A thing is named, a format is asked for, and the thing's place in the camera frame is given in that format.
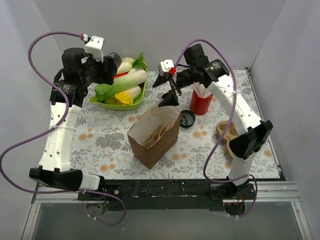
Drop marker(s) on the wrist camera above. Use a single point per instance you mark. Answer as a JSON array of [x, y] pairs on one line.
[[166, 68], [94, 46]]

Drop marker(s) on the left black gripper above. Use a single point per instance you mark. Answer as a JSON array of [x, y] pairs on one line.
[[109, 69]]

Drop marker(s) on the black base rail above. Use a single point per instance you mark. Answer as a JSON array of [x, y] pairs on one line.
[[171, 194]]

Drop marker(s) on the white wrapped straws bundle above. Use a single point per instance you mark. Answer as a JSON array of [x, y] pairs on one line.
[[200, 90]]

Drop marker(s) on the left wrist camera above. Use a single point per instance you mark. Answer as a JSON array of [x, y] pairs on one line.
[[94, 46]]

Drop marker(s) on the cardboard cup carrier tray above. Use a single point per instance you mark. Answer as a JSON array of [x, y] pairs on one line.
[[230, 134]]

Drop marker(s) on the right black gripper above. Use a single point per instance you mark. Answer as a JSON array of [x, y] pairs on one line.
[[173, 81]]

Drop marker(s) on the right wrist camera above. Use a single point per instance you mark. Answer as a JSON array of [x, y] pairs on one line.
[[166, 68]]

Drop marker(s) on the brown paper takeout bag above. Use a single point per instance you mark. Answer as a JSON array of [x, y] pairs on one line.
[[142, 129]]

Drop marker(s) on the large napa cabbage toy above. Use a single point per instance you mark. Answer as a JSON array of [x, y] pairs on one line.
[[122, 83]]

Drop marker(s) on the red straw holder cup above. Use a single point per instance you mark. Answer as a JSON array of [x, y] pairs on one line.
[[198, 105]]

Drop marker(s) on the separated cardboard cup carrier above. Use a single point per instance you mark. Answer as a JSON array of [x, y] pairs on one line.
[[155, 136]]

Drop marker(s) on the orange carrot toy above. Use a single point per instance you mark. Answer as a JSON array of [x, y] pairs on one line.
[[120, 75]]

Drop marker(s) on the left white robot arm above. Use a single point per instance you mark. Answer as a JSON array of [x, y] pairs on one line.
[[80, 70]]

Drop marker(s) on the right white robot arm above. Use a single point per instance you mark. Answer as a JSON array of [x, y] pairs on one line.
[[218, 78]]

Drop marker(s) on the floral table mat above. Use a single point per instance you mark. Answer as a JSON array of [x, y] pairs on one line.
[[101, 146]]

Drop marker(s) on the green vegetable tray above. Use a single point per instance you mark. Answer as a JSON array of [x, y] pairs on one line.
[[137, 102]]

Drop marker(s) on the black coffee cup lid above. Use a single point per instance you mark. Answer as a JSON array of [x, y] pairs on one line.
[[188, 118]]

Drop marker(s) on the white radish toy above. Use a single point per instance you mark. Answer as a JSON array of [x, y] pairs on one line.
[[124, 67]]

